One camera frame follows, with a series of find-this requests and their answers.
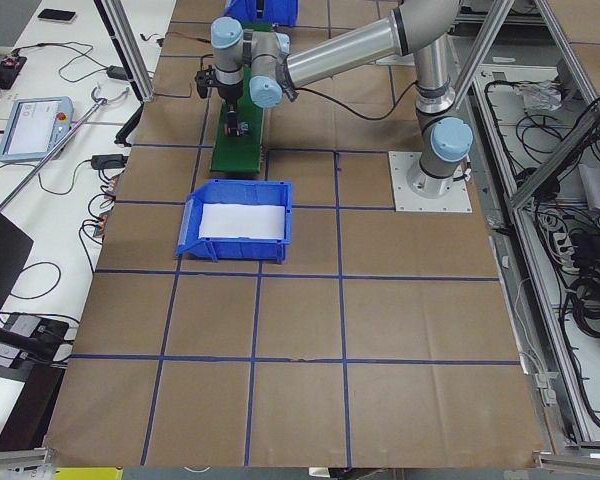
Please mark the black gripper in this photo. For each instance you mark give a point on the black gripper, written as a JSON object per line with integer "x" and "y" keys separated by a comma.
{"x": 228, "y": 93}

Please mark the red push button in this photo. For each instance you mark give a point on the red push button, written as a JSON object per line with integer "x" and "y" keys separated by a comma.
{"x": 239, "y": 129}

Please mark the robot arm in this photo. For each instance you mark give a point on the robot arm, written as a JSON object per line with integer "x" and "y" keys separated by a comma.
{"x": 262, "y": 65}

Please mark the green conveyor belt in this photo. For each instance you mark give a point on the green conveyor belt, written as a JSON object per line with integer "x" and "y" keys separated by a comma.
{"x": 239, "y": 145}

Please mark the blue bin on left side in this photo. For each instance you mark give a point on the blue bin on left side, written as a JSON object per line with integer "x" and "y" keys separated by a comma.
{"x": 247, "y": 192}

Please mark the blue bin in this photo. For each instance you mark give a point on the blue bin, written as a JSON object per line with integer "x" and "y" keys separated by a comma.
{"x": 247, "y": 192}
{"x": 281, "y": 12}

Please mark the white foam pad left bin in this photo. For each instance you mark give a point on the white foam pad left bin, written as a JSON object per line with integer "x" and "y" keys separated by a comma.
{"x": 243, "y": 221}

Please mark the blue bin on right side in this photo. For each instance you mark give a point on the blue bin on right side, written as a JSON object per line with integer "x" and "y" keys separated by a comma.
{"x": 281, "y": 12}

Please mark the teach pendant tablet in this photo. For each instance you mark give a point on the teach pendant tablet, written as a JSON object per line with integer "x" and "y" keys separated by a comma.
{"x": 34, "y": 127}

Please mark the aluminium frame post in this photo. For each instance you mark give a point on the aluminium frame post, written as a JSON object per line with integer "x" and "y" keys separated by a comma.
{"x": 117, "y": 25}

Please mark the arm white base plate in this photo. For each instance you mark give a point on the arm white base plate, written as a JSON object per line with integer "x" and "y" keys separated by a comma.
{"x": 414, "y": 191}

